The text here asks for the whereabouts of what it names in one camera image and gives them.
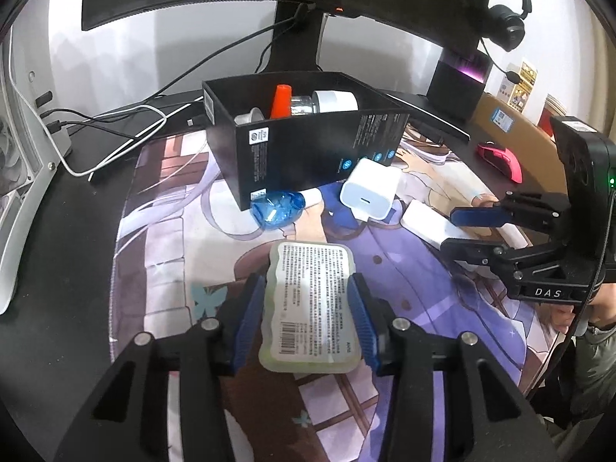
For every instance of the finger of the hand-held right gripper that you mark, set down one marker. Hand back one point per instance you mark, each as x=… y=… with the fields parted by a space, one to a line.
x=476 y=252
x=476 y=216

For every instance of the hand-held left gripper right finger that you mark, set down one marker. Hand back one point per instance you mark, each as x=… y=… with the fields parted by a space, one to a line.
x=363 y=317

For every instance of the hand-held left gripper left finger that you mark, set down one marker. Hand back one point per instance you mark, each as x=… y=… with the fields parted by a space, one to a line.
x=248 y=317

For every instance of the white rectangular block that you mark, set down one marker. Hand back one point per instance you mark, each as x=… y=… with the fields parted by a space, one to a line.
x=423 y=221

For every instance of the green labelled pack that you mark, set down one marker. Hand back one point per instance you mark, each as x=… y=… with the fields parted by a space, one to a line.
x=308 y=298

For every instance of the small blue plastic bottle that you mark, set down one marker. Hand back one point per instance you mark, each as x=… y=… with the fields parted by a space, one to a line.
x=276 y=209

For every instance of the white charger adapter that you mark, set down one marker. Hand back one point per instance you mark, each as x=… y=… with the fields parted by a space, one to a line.
x=365 y=187

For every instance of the black cardboard box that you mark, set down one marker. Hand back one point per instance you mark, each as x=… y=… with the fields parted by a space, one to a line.
x=298 y=154

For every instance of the clear bottle with white cap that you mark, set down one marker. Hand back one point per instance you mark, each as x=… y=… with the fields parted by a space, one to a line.
x=332 y=101

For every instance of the white round socket adapter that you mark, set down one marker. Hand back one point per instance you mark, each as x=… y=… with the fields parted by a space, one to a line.
x=250 y=116

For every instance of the glue bottle with orange cap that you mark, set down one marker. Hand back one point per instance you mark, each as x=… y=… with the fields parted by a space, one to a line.
x=281 y=101

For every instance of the person's right forearm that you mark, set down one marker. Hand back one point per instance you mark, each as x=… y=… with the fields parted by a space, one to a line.
x=587 y=385

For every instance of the person's right hand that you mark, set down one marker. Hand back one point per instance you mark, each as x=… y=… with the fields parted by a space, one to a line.
x=604 y=305

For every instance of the pink computer mouse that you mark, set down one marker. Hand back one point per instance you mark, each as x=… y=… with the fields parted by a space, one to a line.
x=500 y=159

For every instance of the brown cardboard box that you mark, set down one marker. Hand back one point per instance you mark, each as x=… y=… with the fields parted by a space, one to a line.
x=524 y=144

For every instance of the printed desk mat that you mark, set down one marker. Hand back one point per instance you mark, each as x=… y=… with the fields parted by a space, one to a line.
x=192 y=250

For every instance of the red paper cup stack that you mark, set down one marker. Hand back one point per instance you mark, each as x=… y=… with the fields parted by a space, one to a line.
x=556 y=118

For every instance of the black cylindrical speaker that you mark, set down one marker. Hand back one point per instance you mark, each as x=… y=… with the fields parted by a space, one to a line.
x=452 y=86

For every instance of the yellow and white carton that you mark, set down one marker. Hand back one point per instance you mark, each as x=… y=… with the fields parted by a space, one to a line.
x=519 y=86

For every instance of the black headset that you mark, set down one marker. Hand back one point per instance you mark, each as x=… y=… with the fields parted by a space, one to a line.
x=505 y=24

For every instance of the white computer case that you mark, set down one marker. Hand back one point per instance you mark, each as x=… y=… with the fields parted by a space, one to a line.
x=14 y=202

